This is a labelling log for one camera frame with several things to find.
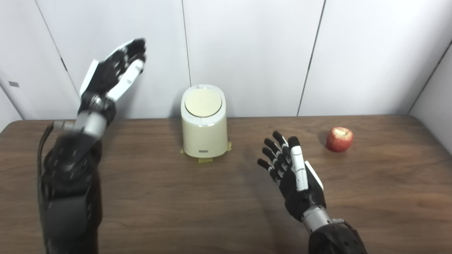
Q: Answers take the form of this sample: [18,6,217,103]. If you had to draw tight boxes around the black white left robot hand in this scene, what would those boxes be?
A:
[78,38,147,124]

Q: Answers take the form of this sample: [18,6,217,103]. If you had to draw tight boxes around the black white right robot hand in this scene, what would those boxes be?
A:
[257,131,327,222]

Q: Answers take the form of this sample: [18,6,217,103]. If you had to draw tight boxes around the red apple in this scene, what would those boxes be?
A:
[326,127,354,152]

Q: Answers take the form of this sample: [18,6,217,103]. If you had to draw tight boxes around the beige round bin lid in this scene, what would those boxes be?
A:
[185,88,222,118]

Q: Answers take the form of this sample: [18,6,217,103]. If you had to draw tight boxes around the cream-colored round bin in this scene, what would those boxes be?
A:
[181,84,228,158]

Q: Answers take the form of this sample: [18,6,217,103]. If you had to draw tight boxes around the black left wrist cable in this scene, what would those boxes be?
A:
[37,121,76,170]

